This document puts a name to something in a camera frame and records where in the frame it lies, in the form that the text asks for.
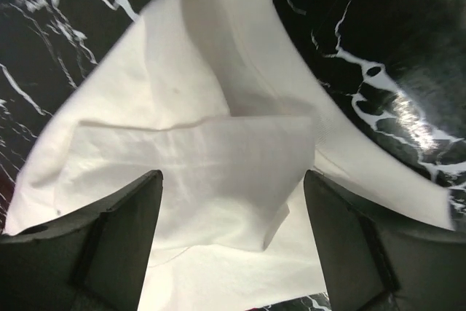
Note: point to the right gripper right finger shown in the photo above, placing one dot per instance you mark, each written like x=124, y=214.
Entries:
x=373, y=258

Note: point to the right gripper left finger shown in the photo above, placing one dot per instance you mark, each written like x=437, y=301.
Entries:
x=94, y=258

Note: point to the white coca-cola t-shirt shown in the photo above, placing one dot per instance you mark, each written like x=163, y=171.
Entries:
x=214, y=94

